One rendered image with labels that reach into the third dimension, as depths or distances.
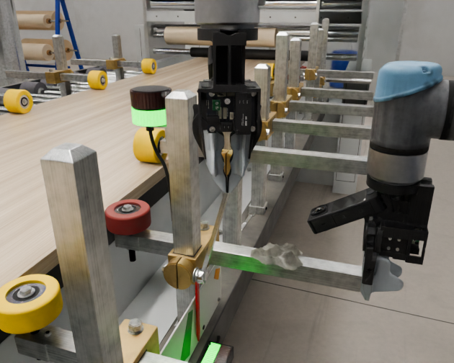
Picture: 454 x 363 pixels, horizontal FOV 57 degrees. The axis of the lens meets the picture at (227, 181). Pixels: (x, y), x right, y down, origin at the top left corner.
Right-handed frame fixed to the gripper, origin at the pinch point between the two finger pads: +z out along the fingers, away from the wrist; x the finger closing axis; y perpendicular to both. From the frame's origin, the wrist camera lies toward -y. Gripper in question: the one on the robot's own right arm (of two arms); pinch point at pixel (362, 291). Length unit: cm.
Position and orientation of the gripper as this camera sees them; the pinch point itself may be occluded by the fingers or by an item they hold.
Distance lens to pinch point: 72.1
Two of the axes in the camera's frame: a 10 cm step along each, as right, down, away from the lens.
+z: 0.2, 9.2, 3.8
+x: 3.1, -3.7, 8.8
